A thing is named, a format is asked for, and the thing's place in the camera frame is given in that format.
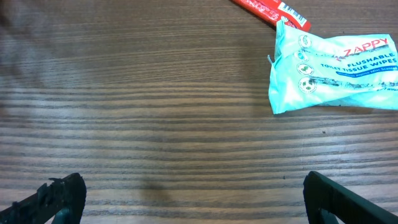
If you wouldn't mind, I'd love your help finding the red stick packet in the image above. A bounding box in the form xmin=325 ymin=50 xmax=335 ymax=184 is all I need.
xmin=232 ymin=0 xmax=312 ymax=32

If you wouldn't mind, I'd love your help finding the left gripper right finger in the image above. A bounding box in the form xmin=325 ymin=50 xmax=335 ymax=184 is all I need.
xmin=303 ymin=171 xmax=397 ymax=224

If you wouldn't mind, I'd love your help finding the teal tissue packet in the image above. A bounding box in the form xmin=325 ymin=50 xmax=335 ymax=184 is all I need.
xmin=269 ymin=22 xmax=397 ymax=114

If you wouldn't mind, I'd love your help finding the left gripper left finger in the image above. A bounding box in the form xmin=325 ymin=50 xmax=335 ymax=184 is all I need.
xmin=1 ymin=173 xmax=86 ymax=224

